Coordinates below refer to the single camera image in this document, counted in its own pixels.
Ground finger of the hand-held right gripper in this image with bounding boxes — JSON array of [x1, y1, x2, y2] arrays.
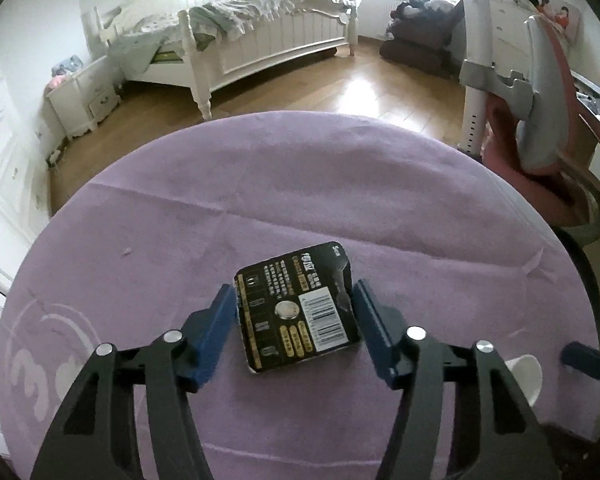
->
[[560, 341, 600, 382]]

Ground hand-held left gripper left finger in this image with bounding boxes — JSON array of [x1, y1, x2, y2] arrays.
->
[[30, 284, 238, 480]]

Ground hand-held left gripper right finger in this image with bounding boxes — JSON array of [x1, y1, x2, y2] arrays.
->
[[352, 279, 556, 480]]

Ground black battery card package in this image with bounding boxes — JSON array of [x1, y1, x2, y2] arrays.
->
[[233, 241, 362, 375]]

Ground white cup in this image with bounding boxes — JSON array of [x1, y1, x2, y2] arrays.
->
[[505, 354, 543, 407]]

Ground purple round tablecloth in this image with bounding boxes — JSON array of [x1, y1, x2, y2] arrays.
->
[[0, 110, 598, 480]]

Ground pink and grey chair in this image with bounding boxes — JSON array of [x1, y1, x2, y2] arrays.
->
[[457, 0, 600, 241]]

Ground white nightstand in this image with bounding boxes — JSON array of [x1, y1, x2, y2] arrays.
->
[[45, 55, 123, 140]]

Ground white wardrobe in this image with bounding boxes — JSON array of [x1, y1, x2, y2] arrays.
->
[[0, 30, 56, 311]]

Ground white wooden bed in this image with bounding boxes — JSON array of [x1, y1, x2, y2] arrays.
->
[[94, 0, 362, 121]]

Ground dark pile of clothes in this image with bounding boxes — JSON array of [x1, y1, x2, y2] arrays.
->
[[380, 0, 463, 78]]

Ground grey-blue cloth bundle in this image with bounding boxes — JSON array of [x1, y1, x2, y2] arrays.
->
[[52, 56, 84, 77]]

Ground white dresser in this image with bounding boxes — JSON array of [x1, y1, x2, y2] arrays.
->
[[450, 0, 576, 68]]

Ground printed picture with figures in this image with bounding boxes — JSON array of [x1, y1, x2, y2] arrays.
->
[[532, 0, 581, 44]]

